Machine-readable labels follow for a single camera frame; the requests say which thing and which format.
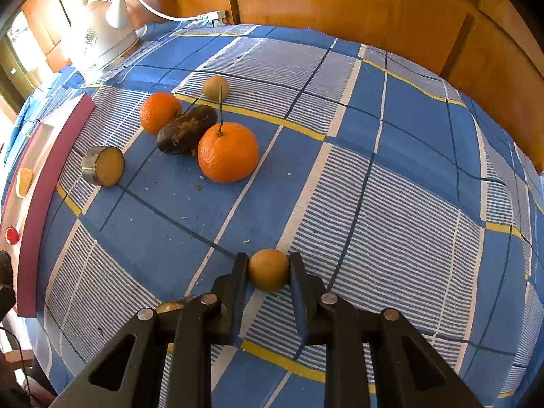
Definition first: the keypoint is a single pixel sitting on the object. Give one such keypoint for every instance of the stemless orange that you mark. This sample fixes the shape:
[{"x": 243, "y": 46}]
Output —
[{"x": 159, "y": 112}]

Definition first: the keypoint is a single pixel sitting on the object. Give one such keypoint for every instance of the blue plaid tablecloth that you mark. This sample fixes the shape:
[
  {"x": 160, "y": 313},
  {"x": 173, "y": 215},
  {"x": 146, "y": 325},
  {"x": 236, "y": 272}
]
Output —
[{"x": 382, "y": 221}]

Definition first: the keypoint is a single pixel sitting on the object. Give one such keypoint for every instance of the dark brown wrinkled fruit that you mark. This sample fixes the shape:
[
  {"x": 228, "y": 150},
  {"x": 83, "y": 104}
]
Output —
[{"x": 185, "y": 131}]

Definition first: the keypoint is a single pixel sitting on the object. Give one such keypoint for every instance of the small metal cylinder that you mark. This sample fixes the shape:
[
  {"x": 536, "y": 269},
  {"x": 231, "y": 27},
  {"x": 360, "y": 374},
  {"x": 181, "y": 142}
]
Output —
[{"x": 104, "y": 165}]

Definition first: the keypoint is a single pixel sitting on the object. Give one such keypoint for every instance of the pale yellow fruit piece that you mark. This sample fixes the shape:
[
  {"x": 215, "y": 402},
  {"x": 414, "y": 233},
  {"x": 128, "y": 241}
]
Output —
[{"x": 23, "y": 180}]

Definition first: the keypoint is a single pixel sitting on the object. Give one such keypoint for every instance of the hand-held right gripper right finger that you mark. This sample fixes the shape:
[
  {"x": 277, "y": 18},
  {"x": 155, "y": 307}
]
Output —
[{"x": 299, "y": 306}]

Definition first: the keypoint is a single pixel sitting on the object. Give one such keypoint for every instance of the small round tan fruit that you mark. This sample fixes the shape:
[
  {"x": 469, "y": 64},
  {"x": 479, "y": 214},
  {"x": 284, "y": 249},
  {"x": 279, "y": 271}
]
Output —
[
  {"x": 216, "y": 87},
  {"x": 268, "y": 270}
]

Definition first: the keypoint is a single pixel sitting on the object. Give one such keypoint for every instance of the red cherry tomato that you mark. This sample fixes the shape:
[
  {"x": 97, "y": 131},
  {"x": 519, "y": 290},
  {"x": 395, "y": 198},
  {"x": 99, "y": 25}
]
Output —
[{"x": 12, "y": 236}]

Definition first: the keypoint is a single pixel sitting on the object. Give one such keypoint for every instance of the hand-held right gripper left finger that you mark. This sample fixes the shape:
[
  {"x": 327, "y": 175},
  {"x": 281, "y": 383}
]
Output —
[{"x": 238, "y": 289}]

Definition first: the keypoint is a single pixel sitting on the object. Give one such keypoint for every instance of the white ceramic electric kettle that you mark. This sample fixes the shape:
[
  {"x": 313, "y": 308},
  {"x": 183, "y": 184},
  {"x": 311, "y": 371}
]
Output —
[{"x": 100, "y": 38}]

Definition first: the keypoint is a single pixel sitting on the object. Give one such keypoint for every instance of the tan potato piece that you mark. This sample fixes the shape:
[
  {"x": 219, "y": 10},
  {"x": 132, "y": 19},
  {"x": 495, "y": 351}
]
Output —
[{"x": 170, "y": 306}]

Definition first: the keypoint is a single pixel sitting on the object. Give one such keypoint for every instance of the white tray with pink rim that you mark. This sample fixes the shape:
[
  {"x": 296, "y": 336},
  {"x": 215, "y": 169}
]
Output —
[{"x": 42, "y": 204}]

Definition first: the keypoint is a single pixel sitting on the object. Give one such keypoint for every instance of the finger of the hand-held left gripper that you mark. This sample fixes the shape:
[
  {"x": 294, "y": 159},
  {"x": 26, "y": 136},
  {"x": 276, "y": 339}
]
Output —
[{"x": 6, "y": 280}]

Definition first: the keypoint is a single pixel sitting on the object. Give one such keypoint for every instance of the orange with long stem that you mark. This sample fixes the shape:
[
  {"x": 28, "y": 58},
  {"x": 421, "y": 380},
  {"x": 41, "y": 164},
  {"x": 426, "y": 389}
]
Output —
[{"x": 228, "y": 153}]

